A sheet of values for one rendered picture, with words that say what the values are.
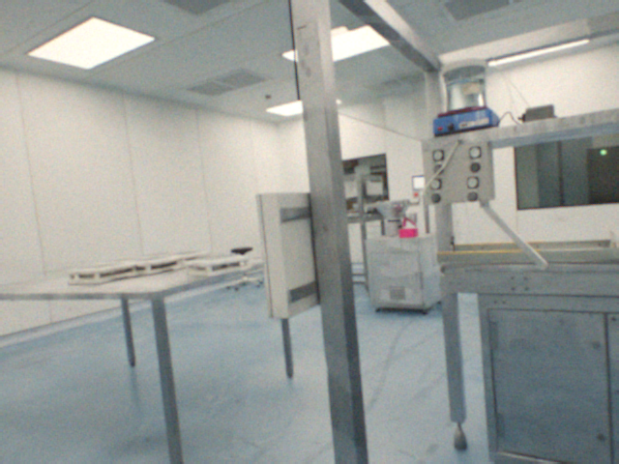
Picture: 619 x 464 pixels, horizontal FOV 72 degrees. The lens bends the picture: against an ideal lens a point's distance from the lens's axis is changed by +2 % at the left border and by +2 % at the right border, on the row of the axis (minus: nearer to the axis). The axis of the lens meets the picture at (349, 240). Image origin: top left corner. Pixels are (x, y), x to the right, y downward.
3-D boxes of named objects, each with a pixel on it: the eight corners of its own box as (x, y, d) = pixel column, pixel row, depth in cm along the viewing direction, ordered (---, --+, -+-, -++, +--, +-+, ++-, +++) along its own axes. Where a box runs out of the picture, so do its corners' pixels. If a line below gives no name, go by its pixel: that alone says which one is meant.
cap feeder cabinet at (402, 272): (369, 312, 436) (363, 240, 430) (392, 300, 484) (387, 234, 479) (427, 316, 404) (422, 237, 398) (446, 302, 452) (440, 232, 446)
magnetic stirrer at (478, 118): (431, 139, 147) (429, 113, 147) (447, 145, 166) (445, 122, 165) (491, 130, 138) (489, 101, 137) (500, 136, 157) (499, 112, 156)
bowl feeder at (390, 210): (372, 238, 442) (369, 203, 439) (387, 235, 473) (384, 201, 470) (416, 236, 417) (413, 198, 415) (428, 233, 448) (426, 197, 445)
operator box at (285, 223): (267, 318, 88) (254, 193, 86) (311, 300, 103) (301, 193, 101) (291, 320, 85) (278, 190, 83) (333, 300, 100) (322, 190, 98)
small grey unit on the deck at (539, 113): (516, 128, 140) (515, 109, 139) (518, 130, 146) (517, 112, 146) (557, 122, 134) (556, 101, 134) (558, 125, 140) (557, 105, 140)
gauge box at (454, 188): (425, 206, 148) (421, 148, 146) (433, 205, 157) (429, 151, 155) (490, 200, 137) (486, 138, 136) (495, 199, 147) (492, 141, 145)
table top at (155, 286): (-53, 301, 232) (-54, 294, 232) (121, 268, 334) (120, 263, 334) (157, 299, 177) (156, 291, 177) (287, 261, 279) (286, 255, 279)
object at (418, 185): (414, 234, 441) (410, 175, 437) (418, 233, 450) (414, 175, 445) (435, 233, 430) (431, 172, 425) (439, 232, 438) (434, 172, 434)
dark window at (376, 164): (327, 222, 790) (321, 162, 781) (327, 222, 791) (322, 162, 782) (391, 217, 722) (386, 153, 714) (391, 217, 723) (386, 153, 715)
